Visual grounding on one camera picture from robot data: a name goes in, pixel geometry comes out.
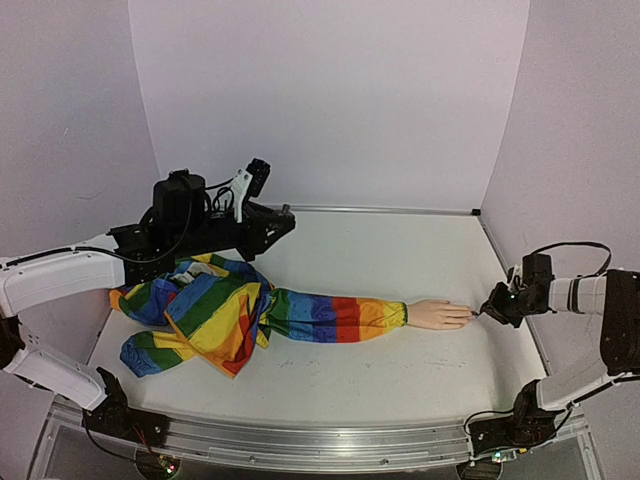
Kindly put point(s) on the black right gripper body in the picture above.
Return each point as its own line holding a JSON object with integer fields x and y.
{"x": 503, "y": 305}

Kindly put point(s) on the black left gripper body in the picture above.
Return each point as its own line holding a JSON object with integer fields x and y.
{"x": 195, "y": 240}

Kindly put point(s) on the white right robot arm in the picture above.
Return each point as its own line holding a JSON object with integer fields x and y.
{"x": 609, "y": 297}

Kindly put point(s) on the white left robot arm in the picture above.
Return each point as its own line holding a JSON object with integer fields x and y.
{"x": 52, "y": 301}

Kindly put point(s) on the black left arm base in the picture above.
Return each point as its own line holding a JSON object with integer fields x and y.
{"x": 114, "y": 417}

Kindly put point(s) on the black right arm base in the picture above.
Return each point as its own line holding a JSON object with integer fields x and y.
{"x": 524, "y": 426}

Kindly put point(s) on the mannequin hand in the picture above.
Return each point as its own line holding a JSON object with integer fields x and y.
{"x": 438, "y": 315}

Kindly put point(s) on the rainbow striped jacket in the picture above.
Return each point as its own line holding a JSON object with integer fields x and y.
{"x": 221, "y": 310}

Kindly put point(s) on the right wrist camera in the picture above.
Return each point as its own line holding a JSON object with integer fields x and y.
{"x": 514, "y": 280}

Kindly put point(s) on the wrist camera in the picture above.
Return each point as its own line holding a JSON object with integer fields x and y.
{"x": 514, "y": 280}
{"x": 248, "y": 183}

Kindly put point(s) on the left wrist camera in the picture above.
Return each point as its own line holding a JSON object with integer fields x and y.
{"x": 248, "y": 183}

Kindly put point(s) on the aluminium front rail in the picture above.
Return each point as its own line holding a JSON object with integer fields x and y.
{"x": 288, "y": 447}

